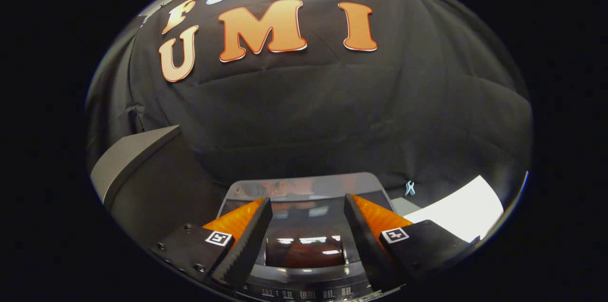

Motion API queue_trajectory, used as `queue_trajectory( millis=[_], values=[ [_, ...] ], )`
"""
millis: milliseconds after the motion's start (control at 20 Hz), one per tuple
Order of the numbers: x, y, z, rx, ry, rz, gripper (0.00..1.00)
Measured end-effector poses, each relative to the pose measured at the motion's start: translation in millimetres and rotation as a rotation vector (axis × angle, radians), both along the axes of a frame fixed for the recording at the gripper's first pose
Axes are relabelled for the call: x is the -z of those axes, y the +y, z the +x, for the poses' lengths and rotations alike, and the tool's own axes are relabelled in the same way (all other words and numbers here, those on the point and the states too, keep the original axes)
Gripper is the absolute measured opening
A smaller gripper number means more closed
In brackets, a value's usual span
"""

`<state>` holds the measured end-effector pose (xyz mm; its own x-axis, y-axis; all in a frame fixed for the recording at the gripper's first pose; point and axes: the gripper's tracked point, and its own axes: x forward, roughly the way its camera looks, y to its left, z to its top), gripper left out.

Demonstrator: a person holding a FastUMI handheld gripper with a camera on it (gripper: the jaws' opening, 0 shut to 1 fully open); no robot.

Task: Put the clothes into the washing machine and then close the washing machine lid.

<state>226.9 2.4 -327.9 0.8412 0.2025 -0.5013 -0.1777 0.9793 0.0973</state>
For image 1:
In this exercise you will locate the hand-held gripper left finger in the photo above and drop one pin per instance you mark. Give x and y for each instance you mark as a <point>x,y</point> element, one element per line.
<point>249,250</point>

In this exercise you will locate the light blue clip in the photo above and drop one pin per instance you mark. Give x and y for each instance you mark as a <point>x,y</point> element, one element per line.
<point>409,189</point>

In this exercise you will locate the dark glass washing machine lid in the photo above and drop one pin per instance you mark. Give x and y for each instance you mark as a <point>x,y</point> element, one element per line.
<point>304,226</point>

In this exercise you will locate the grey washing machine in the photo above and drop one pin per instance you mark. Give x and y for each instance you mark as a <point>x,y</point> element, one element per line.
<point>308,287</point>

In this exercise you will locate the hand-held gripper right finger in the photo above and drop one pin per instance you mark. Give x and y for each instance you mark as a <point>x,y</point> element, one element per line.
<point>368,250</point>

